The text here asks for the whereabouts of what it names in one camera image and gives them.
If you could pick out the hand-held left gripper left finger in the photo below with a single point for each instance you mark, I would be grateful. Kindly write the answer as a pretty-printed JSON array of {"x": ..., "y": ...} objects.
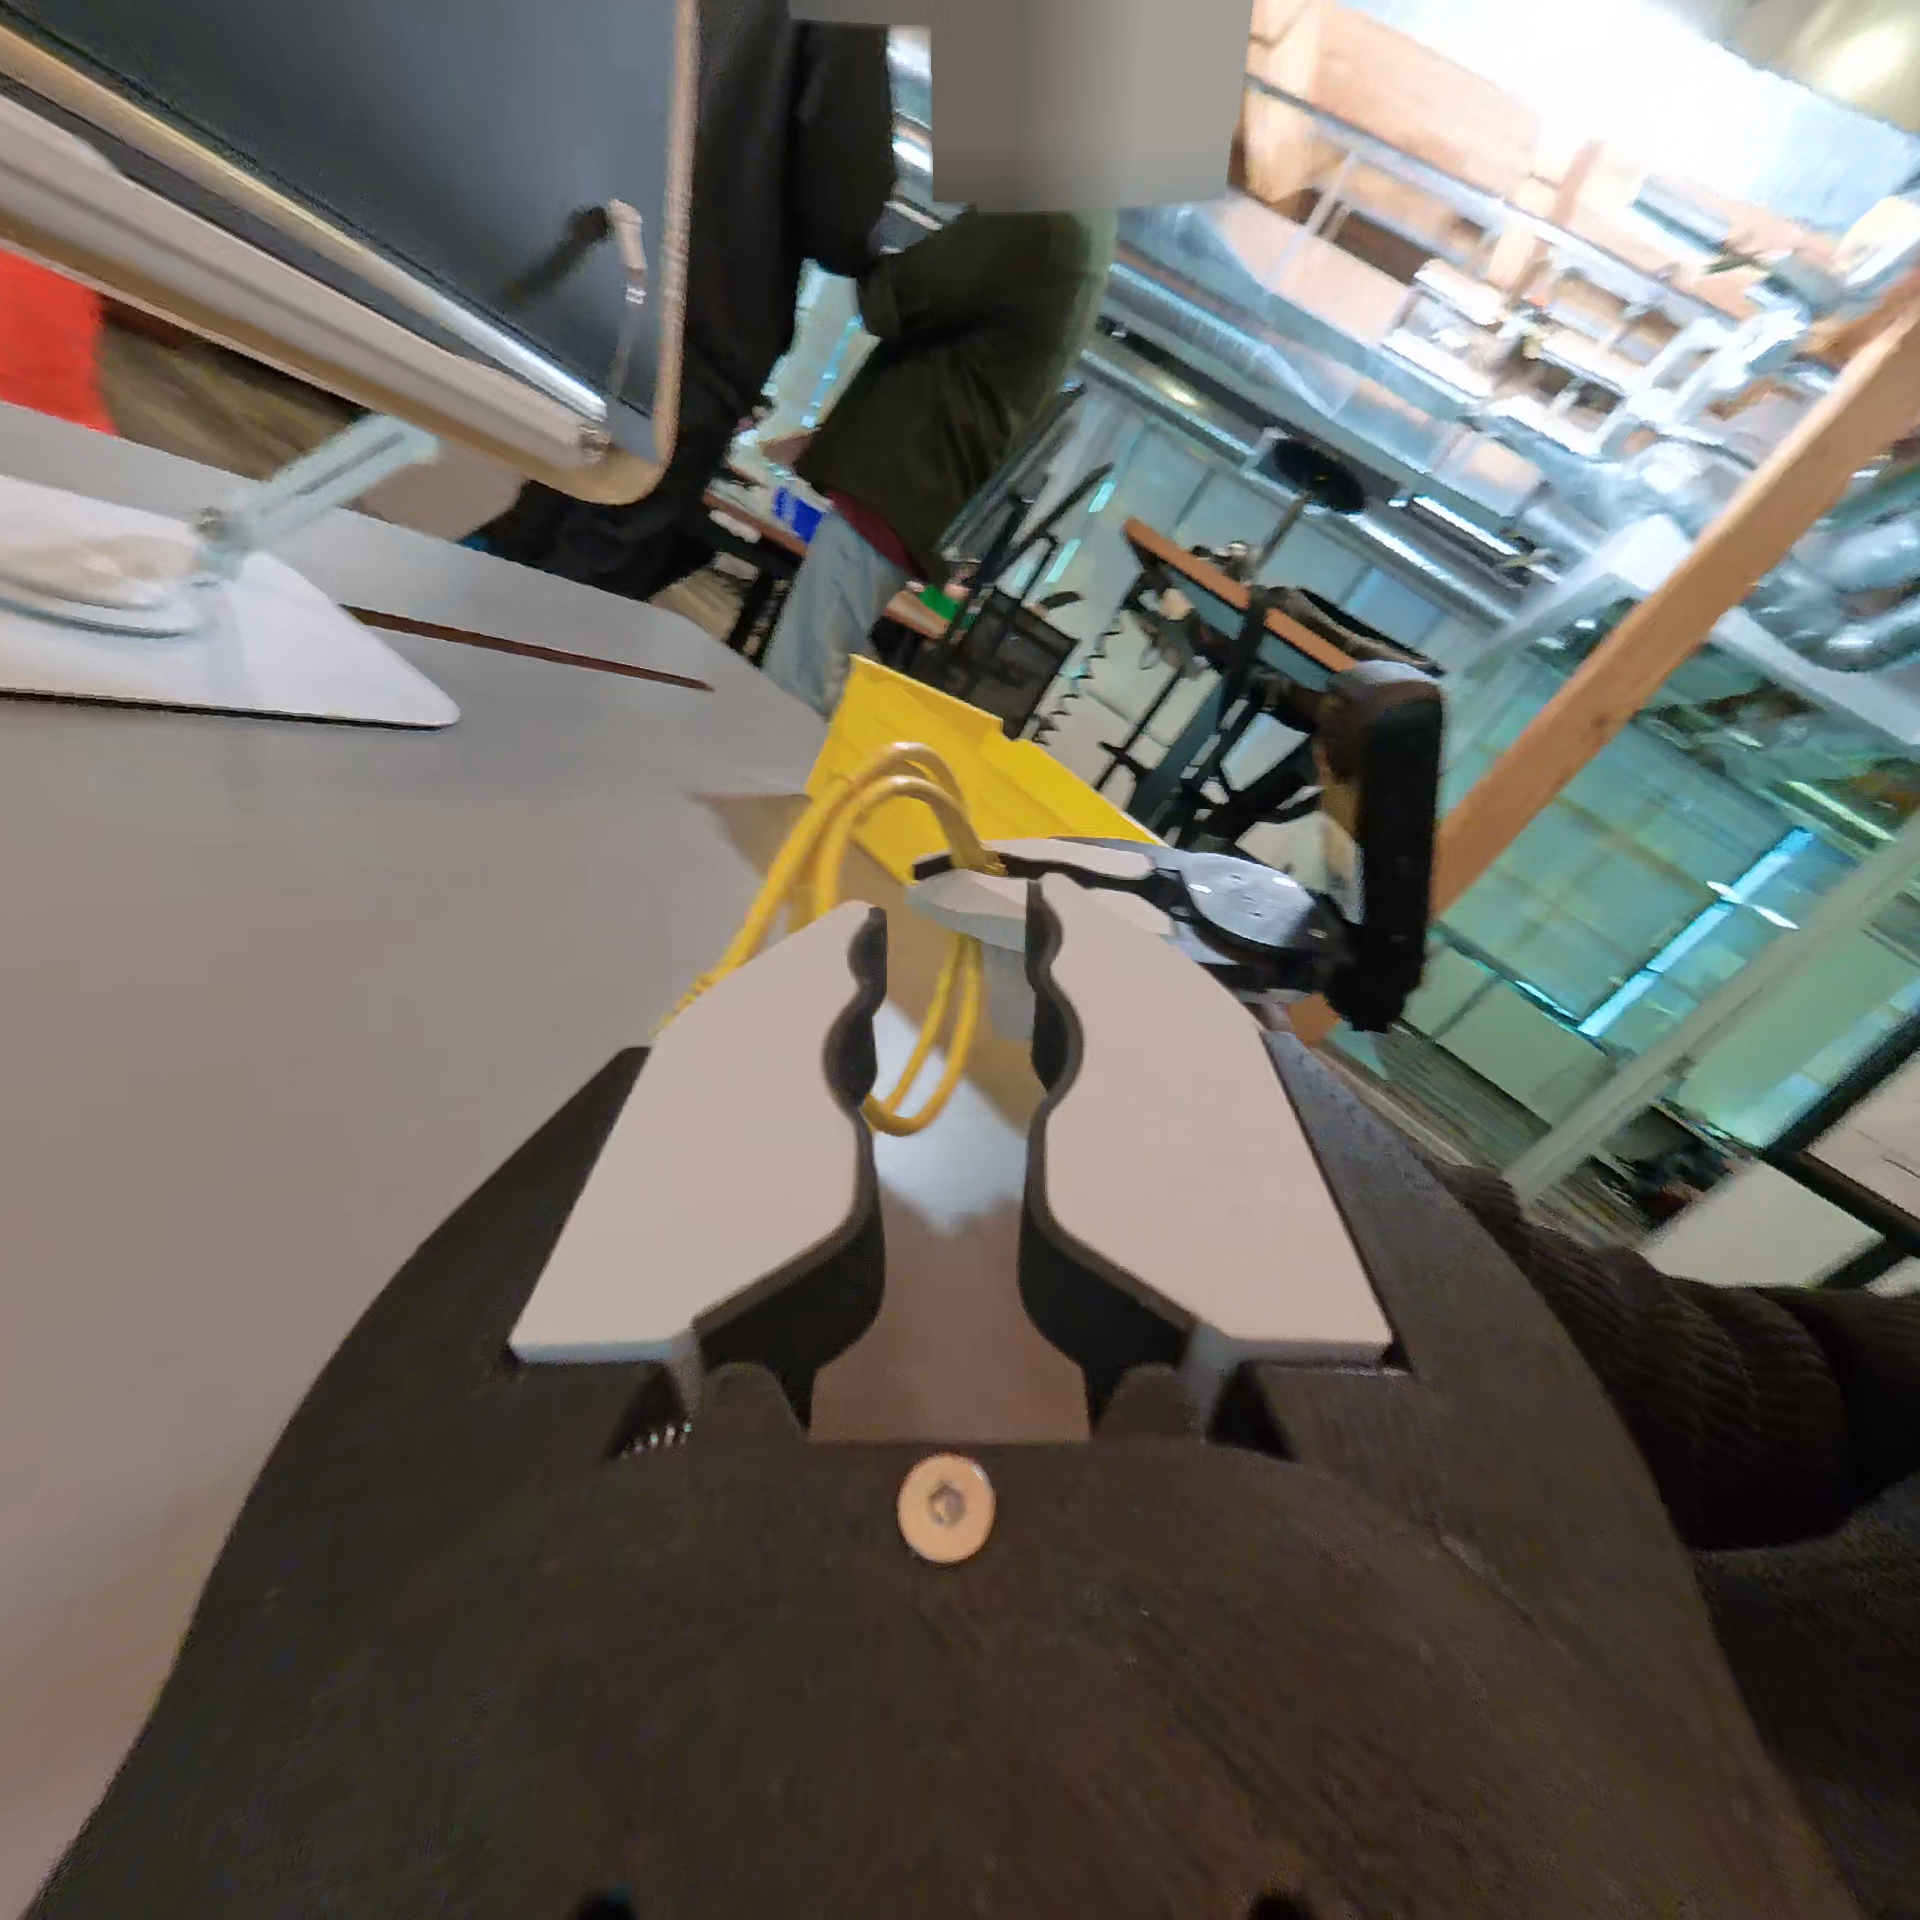
[{"x": 705, "y": 1171}]

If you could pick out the white tablet stand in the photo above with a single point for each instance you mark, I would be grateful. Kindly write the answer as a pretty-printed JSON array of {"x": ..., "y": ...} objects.
[{"x": 299, "y": 659}]

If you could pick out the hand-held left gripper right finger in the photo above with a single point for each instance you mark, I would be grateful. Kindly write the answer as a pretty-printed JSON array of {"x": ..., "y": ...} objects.
[{"x": 1201, "y": 1171}]

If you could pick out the plywood board with black panel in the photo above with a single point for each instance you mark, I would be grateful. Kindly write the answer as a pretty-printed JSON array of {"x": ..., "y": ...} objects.
[{"x": 374, "y": 119}]

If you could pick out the orange cone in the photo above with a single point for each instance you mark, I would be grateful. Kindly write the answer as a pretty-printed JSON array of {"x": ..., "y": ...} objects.
[{"x": 54, "y": 346}]

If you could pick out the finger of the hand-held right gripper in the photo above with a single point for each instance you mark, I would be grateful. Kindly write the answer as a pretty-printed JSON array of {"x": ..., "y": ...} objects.
[
  {"x": 980, "y": 908},
  {"x": 1102, "y": 858}
]

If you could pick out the wood-topped black frame table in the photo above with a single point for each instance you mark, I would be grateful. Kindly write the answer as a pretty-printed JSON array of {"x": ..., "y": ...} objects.
[{"x": 1215, "y": 577}]

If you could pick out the yellow storage bin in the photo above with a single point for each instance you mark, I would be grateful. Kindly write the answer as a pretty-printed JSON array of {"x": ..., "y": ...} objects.
[{"x": 1035, "y": 780}]

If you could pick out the black round lamp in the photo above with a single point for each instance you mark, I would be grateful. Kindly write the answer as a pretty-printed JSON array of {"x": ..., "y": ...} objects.
[{"x": 1321, "y": 468}]

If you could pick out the person's right forearm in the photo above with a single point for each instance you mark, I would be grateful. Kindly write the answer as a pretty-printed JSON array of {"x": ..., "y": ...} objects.
[{"x": 1722, "y": 1350}]

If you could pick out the silver ventilation duct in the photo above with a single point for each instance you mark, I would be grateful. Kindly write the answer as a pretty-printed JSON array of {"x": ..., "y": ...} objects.
[{"x": 1185, "y": 246}]

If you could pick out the wooden beam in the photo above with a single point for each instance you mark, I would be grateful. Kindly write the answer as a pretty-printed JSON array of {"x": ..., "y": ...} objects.
[{"x": 1652, "y": 630}]

